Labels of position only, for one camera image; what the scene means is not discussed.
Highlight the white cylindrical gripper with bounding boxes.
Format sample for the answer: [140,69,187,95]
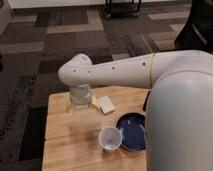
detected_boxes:
[70,84,92,108]

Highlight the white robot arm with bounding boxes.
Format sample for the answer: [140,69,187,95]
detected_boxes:
[58,50,213,171]

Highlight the white plastic cup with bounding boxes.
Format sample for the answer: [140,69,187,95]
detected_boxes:
[98,127,122,153]

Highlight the dark blue plate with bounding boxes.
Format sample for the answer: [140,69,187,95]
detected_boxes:
[116,112,146,151]

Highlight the black rolling cart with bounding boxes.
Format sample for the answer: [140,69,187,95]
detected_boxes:
[104,0,142,19]

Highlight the black office chair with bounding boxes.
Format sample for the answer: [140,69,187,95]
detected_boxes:
[175,0,213,54]

